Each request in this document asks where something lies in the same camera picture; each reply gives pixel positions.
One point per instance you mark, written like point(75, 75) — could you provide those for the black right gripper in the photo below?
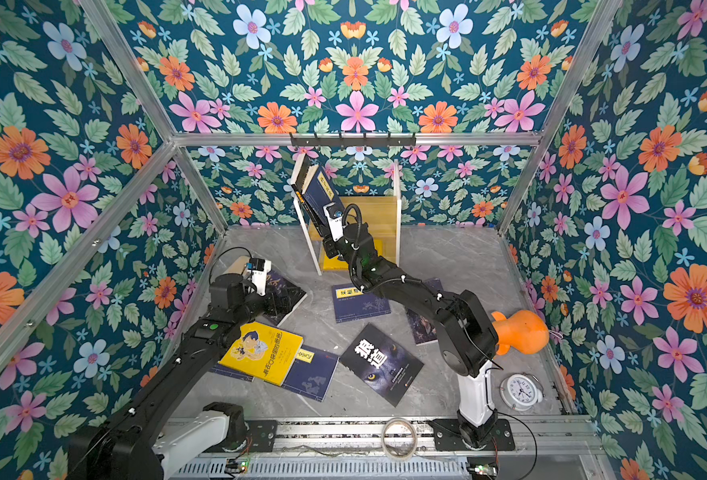
point(332, 247)

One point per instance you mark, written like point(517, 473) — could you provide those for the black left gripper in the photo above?
point(269, 305)

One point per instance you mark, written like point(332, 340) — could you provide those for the yellow cartoon cover book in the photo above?
point(263, 352)

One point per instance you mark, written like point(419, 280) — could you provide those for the blue book yellow label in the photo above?
point(350, 304)
point(317, 190)

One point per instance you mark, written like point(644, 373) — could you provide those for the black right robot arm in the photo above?
point(464, 329)

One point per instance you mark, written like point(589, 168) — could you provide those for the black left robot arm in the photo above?
point(129, 444)

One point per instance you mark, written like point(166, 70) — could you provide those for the dark portrait book left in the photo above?
point(274, 279)

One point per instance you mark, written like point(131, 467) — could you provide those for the dark portrait book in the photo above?
point(422, 330)
point(274, 279)

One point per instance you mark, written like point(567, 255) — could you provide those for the wooden white bookshelf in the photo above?
point(371, 224)

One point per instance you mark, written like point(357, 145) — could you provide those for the beige oblong pad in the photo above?
point(238, 266)

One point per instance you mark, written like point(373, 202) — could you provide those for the blue book under yellow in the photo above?
point(230, 373)

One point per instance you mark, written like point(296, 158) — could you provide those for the blue book front centre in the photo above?
point(311, 373)

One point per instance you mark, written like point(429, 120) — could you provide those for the black book on shelf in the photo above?
point(298, 175)

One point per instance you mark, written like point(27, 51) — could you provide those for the dark portrait book right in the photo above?
point(422, 330)

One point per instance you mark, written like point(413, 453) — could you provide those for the black wolf cover book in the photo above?
point(381, 363)

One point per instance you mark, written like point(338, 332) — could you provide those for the orange gourd toy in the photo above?
point(523, 331)

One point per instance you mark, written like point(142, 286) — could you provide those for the white alarm clock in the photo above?
point(521, 392)

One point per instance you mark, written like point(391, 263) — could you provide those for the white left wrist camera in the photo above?
point(257, 273)

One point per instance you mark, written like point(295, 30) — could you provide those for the black hook rail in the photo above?
point(339, 140)

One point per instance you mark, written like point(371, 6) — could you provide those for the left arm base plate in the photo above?
point(260, 436)

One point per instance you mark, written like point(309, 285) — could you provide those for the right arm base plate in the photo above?
point(447, 436)

